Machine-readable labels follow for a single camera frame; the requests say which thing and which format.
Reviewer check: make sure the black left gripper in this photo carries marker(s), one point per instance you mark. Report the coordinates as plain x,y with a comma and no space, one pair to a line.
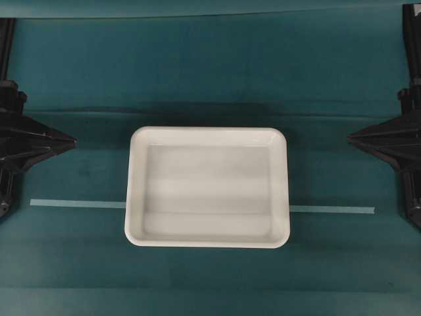
26,142

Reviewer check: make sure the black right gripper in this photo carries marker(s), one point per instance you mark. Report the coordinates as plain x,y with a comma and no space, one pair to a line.
396,141

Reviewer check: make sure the white rectangular plastic tray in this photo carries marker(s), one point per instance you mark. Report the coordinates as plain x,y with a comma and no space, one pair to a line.
207,187

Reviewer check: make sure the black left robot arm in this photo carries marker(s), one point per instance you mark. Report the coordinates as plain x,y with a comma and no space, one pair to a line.
12,101

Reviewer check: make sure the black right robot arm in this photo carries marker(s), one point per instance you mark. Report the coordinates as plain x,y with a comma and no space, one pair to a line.
410,101

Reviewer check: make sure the light blue tape strip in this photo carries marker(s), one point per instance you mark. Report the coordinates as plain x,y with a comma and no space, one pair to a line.
122,204

